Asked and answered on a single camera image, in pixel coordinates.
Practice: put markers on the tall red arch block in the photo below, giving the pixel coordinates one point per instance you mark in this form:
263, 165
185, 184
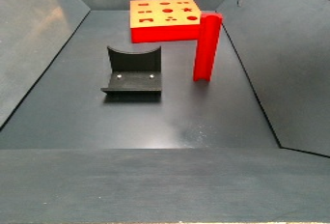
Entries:
208, 44

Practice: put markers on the red shape-sorting board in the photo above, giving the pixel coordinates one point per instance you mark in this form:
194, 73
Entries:
164, 20

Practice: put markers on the black curved holder bracket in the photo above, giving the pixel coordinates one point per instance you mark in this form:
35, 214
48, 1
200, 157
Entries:
136, 72

